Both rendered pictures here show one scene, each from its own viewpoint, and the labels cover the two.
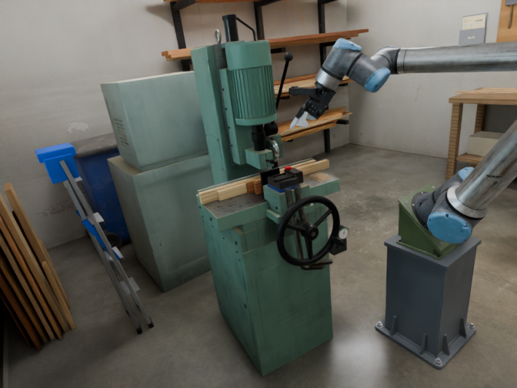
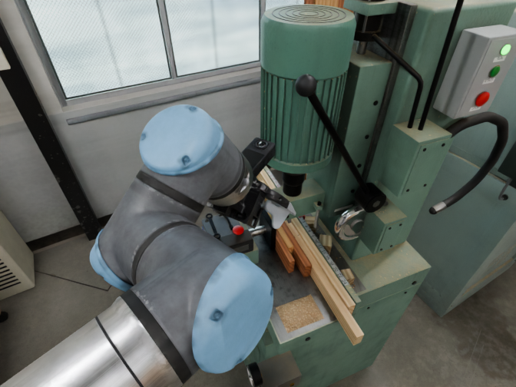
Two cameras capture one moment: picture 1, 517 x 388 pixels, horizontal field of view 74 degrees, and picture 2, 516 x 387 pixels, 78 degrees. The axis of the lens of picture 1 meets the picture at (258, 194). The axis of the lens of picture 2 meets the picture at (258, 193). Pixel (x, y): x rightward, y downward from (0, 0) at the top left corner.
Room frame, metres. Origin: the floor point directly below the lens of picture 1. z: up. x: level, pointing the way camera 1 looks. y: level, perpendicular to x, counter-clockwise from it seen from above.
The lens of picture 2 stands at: (1.40, -0.69, 1.64)
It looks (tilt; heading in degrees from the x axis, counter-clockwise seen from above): 41 degrees down; 93
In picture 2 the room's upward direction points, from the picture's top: straight up
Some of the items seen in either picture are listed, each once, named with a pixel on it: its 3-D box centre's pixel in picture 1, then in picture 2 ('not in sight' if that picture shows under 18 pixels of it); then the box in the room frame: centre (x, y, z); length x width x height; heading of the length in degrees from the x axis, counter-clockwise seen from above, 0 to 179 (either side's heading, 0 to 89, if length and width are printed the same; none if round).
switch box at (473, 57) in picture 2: not in sight; (476, 73); (1.80, -0.02, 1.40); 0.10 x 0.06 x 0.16; 25
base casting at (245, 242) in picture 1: (256, 206); (316, 250); (1.57, 0.02, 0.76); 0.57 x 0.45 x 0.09; 25
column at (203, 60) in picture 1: (230, 122); (386, 142); (1.72, 0.09, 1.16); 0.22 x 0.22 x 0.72; 25
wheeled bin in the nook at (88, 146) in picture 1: (112, 191); not in sight; (2.93, 1.30, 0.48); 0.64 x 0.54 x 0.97; 125
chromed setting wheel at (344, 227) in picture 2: (271, 149); (355, 222); (1.62, -0.09, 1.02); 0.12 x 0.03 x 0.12; 25
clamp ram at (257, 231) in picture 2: (274, 182); (258, 231); (1.36, -0.07, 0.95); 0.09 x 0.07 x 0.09; 115
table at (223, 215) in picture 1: (277, 199); (256, 249); (1.36, -0.08, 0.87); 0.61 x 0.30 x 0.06; 115
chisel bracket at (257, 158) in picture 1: (259, 158); (297, 201); (1.47, -0.03, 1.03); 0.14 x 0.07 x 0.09; 25
